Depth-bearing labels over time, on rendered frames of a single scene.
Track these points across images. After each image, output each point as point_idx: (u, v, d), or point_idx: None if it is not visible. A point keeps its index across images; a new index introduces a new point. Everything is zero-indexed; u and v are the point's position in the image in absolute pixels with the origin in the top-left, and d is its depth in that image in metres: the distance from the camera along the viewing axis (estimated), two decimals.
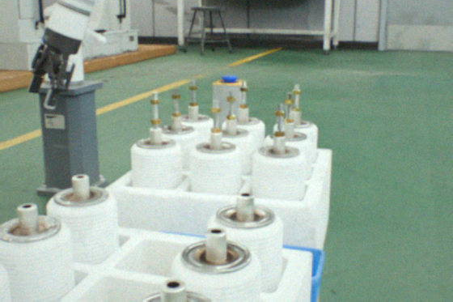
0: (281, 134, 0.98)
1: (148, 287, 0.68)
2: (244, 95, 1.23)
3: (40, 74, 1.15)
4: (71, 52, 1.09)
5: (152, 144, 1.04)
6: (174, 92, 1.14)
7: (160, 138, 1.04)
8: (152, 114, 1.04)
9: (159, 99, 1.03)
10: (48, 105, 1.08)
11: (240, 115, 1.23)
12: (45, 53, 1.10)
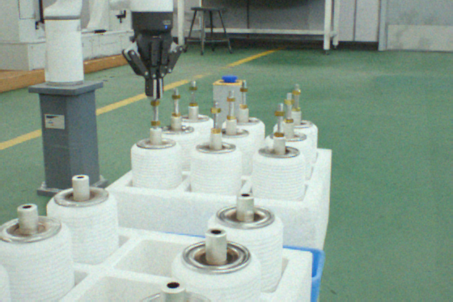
0: (281, 134, 0.98)
1: (148, 287, 0.68)
2: (244, 95, 1.23)
3: (152, 75, 1.02)
4: None
5: (152, 144, 1.04)
6: (174, 92, 1.14)
7: (160, 138, 1.04)
8: (156, 115, 1.04)
9: (152, 102, 1.02)
10: (162, 94, 1.04)
11: (240, 115, 1.23)
12: (153, 41, 0.98)
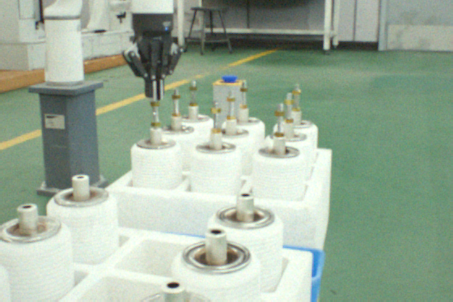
0: (281, 134, 0.98)
1: (148, 287, 0.68)
2: (244, 95, 1.23)
3: (151, 77, 1.02)
4: None
5: (152, 144, 1.04)
6: (174, 92, 1.14)
7: (160, 138, 1.04)
8: (156, 116, 1.03)
9: (154, 101, 1.04)
10: (163, 95, 1.04)
11: (240, 115, 1.23)
12: (154, 42, 0.98)
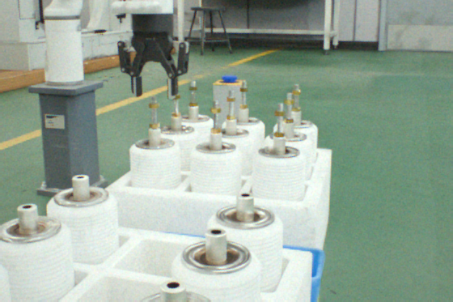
0: (281, 134, 0.98)
1: (148, 287, 0.68)
2: (244, 95, 1.23)
3: (170, 75, 1.01)
4: (132, 28, 1.00)
5: (150, 144, 1.04)
6: None
7: (158, 138, 1.04)
8: (154, 118, 1.03)
9: (154, 104, 1.04)
10: (135, 91, 1.05)
11: (240, 115, 1.23)
12: None
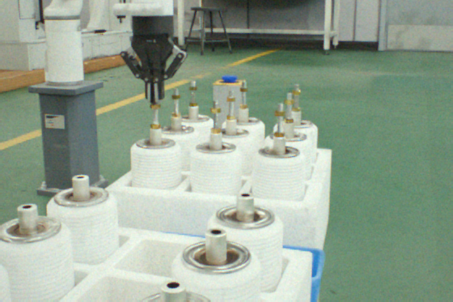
0: (281, 134, 0.98)
1: (148, 287, 0.68)
2: (244, 95, 1.23)
3: (156, 79, 1.02)
4: (132, 30, 1.00)
5: (151, 144, 1.04)
6: (174, 92, 1.14)
7: (159, 138, 1.04)
8: (153, 118, 1.04)
9: (158, 105, 1.03)
10: (149, 97, 1.04)
11: (240, 115, 1.23)
12: None
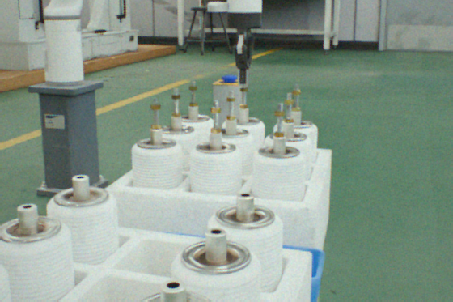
0: (281, 134, 0.98)
1: (148, 287, 0.68)
2: (244, 95, 1.23)
3: (243, 66, 1.21)
4: None
5: (162, 142, 1.05)
6: (174, 92, 1.14)
7: None
8: (158, 119, 1.04)
9: (150, 106, 1.03)
10: (247, 82, 1.24)
11: (240, 115, 1.23)
12: (251, 37, 1.18)
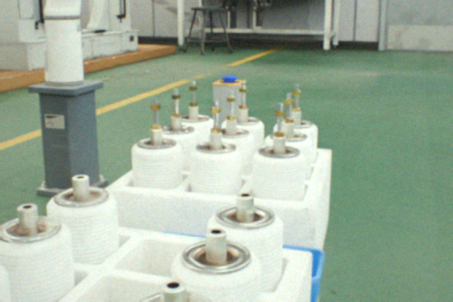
0: (281, 134, 0.98)
1: (148, 287, 0.68)
2: (240, 95, 1.23)
3: (233, 8, 1.21)
4: None
5: (162, 142, 1.05)
6: (174, 92, 1.14)
7: None
8: (158, 119, 1.04)
9: (150, 106, 1.03)
10: (258, 26, 1.16)
11: (238, 113, 1.25)
12: None
